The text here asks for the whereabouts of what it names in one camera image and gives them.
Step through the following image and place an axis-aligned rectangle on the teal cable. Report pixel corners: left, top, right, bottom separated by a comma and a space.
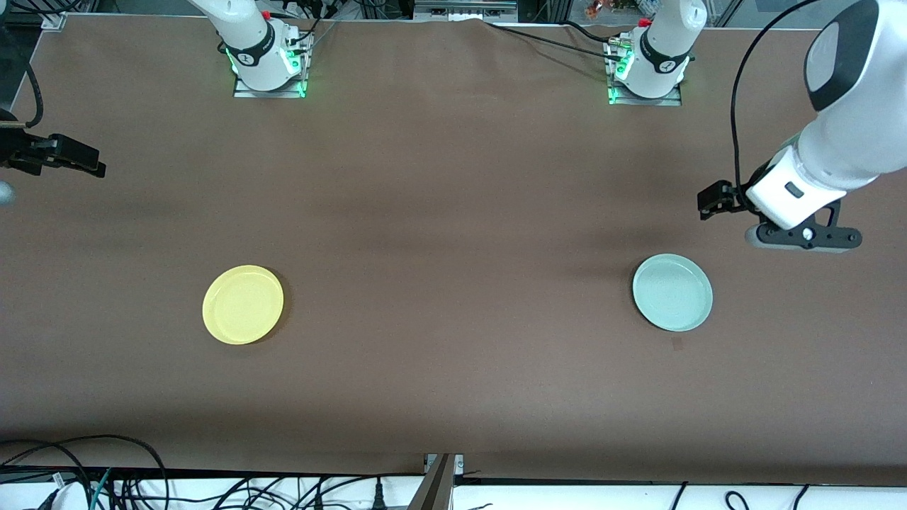
91, 467, 114, 510

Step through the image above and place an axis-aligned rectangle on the aluminium profile post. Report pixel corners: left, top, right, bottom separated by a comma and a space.
407, 453, 465, 510

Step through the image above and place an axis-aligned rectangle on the short black table cable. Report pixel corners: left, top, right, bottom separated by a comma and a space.
563, 20, 626, 39

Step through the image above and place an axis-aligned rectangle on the long black table cable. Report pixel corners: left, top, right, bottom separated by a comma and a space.
484, 20, 628, 61

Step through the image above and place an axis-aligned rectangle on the brown table mat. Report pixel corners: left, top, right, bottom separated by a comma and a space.
0, 14, 907, 477

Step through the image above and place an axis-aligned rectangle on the grey metal box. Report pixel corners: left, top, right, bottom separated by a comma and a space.
413, 0, 519, 22

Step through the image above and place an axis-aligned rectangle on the looped black cable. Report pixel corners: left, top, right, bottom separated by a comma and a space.
0, 434, 169, 510

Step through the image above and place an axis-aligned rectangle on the yellow round plate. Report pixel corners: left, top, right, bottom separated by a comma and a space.
202, 265, 285, 346

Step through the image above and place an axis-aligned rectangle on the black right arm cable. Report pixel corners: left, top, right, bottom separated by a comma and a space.
0, 42, 45, 130

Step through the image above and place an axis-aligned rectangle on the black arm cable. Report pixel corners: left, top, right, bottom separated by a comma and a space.
730, 0, 826, 210
0, 42, 45, 130

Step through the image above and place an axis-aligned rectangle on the pale green round plate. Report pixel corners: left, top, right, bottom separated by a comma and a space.
632, 254, 714, 332

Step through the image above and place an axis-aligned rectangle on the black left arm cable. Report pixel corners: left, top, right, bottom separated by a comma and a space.
730, 0, 826, 210

